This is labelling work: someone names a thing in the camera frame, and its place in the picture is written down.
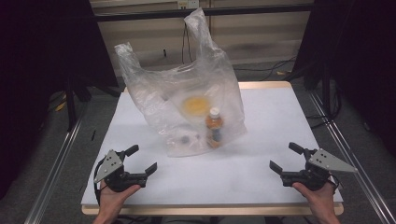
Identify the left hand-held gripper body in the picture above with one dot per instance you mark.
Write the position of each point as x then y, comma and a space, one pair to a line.
109, 165

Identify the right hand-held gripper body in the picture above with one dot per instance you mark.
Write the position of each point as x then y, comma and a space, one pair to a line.
327, 163

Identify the clear plastic bag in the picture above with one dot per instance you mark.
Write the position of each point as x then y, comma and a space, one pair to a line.
155, 93

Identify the person's left hand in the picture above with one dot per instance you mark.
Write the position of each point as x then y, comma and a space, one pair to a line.
112, 200

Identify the person's right hand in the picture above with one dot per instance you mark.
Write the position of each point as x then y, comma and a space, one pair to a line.
320, 200

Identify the small black floor object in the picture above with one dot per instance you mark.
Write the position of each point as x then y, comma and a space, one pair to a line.
93, 135

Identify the orange drink bottle white cap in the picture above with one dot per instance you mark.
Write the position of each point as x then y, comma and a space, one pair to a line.
214, 123

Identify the round yellow bread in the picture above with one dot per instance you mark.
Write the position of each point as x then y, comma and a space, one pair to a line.
196, 106

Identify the black curtain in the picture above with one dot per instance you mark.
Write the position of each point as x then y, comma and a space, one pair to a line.
358, 56
37, 62

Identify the black horizontal bar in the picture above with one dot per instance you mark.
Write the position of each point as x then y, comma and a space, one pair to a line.
249, 11

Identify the metal floor rail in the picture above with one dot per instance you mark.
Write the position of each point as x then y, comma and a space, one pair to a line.
53, 174
358, 174

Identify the white wall outlet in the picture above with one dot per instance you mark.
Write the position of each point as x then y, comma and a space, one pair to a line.
188, 3

